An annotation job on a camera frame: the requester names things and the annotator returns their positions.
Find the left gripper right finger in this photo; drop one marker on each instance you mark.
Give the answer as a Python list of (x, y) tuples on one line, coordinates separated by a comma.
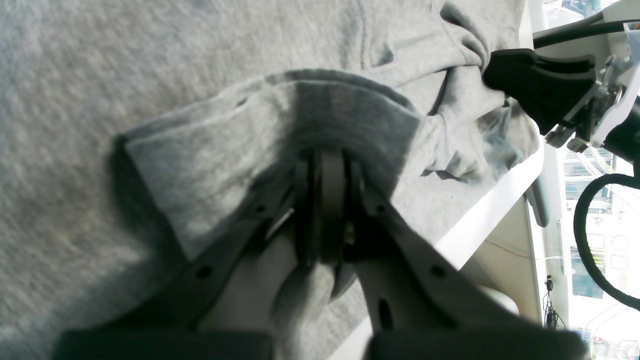
[(420, 306)]

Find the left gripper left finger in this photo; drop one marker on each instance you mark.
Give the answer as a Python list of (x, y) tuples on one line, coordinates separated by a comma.
[(240, 299)]

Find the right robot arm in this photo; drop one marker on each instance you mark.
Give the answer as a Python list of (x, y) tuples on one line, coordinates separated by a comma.
[(616, 172)]

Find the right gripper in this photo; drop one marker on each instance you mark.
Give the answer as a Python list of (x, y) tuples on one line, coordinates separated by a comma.
[(570, 103)]

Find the grey T-shirt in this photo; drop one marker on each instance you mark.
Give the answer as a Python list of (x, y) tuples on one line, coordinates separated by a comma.
[(132, 129)]

